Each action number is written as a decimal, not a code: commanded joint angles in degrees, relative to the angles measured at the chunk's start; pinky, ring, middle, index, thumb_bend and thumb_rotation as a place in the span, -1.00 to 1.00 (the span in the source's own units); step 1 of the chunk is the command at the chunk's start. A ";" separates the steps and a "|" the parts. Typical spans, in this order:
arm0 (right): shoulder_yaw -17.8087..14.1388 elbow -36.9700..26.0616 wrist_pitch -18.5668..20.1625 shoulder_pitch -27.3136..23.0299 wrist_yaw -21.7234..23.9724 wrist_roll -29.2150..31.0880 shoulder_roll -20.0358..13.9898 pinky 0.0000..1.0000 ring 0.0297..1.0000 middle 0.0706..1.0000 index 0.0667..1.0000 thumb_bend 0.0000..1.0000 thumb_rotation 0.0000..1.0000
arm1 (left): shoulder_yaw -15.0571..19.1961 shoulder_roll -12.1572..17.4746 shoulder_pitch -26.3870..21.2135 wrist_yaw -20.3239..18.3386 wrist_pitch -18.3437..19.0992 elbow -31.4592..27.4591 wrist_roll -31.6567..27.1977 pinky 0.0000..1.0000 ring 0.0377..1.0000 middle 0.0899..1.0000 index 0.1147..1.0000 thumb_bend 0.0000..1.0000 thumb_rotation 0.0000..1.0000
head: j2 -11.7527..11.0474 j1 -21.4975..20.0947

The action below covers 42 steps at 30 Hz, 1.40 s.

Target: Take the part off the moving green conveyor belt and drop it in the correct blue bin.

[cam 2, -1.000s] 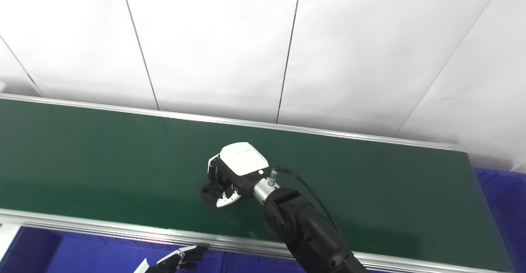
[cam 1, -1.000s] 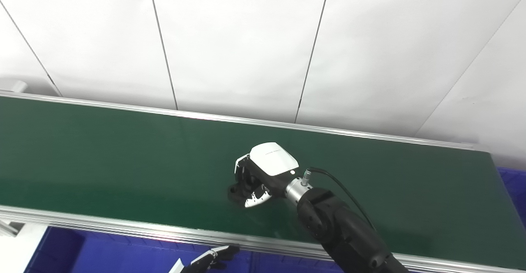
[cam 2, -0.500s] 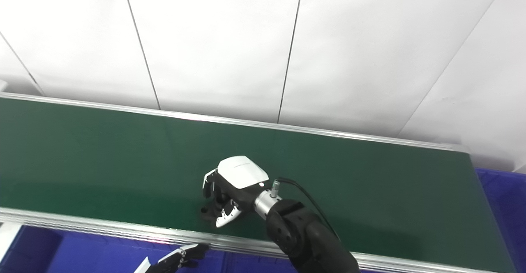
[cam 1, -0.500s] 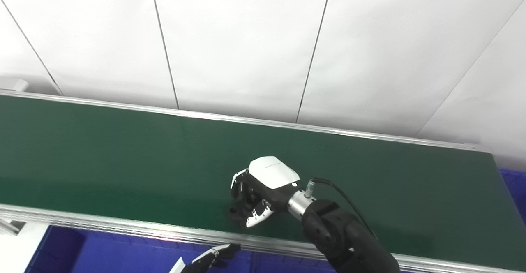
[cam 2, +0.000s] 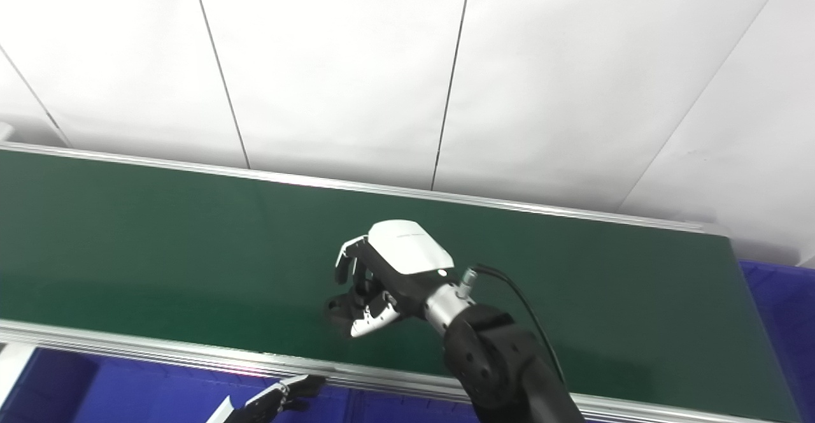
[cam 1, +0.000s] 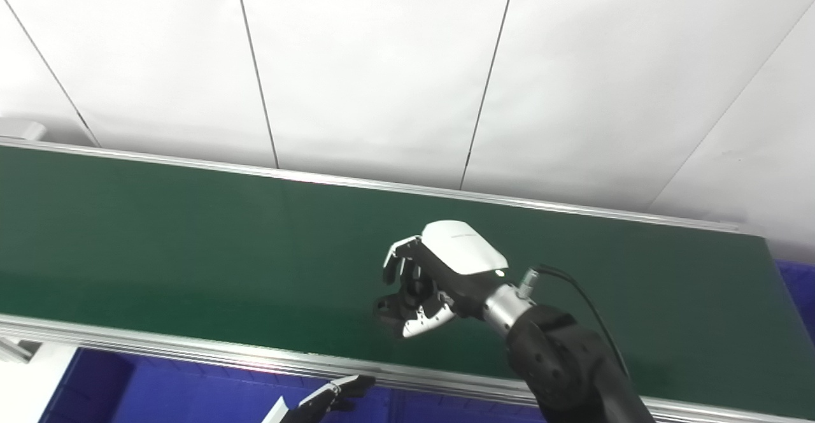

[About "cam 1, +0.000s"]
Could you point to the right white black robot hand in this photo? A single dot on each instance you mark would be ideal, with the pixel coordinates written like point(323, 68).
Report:
point(461, 251)

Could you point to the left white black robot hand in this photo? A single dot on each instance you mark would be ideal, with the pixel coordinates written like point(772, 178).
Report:
point(318, 404)

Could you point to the black flanged metal part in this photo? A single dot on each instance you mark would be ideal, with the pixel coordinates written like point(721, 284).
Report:
point(386, 309)

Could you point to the blue plastic bin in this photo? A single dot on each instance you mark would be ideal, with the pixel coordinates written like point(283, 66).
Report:
point(178, 397)
point(799, 289)
point(458, 413)

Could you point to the grey conveyor end housing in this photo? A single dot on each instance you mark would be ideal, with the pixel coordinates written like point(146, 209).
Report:
point(22, 130)

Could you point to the white conveyor support bracket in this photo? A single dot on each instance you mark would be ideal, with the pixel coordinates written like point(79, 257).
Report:
point(16, 350)

